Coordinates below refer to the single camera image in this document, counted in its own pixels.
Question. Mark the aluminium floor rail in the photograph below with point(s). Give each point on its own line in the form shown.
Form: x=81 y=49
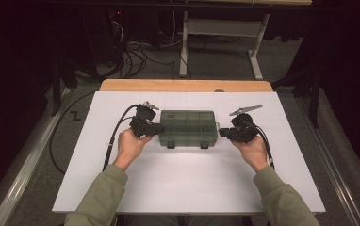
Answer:
x=27 y=169
x=335 y=169

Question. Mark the person's left hand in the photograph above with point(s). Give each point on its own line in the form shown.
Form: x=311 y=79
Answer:
x=129 y=147

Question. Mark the dark computer tower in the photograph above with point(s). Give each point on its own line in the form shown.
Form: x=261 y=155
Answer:
x=118 y=31

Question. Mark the black metal stand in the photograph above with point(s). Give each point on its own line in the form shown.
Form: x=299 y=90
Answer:
x=57 y=84
x=314 y=94

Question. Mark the white metal desk frame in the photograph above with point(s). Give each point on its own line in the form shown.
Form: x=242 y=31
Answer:
x=222 y=27

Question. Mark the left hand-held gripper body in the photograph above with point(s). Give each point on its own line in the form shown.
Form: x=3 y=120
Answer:
x=142 y=124

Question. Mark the smoky transparent plastic organizer box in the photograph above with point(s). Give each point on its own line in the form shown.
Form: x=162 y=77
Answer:
x=187 y=128

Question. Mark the person's right hand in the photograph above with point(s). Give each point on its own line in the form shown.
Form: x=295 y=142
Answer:
x=255 y=153

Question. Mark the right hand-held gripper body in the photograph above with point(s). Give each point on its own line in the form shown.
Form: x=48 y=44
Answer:
x=242 y=130

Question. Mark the wooden table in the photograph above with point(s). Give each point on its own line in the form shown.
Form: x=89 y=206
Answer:
x=184 y=85

